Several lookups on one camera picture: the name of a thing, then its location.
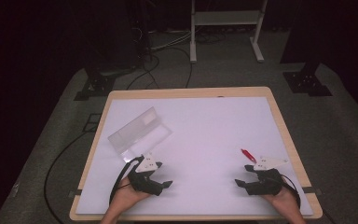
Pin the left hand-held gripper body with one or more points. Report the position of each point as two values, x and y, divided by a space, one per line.
143 182

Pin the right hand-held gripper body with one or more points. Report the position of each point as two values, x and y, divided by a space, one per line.
265 183

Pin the person's left hand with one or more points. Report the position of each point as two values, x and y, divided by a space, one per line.
126 197

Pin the person's right hand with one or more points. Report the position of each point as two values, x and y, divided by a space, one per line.
281 200

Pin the red pen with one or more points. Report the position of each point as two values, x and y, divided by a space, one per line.
248 155

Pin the clear plastic box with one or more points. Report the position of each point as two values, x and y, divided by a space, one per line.
138 133

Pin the black tape strip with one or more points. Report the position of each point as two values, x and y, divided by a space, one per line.
311 190
75 193

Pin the white table mat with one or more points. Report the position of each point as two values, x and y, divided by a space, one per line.
205 130

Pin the black floor tape square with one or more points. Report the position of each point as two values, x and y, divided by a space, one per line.
92 123

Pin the wooden table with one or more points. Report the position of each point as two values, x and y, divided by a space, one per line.
192 92

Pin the black stand base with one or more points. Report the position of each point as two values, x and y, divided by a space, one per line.
98 84
306 82

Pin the white metal stand frame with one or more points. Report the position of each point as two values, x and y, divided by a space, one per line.
193 46

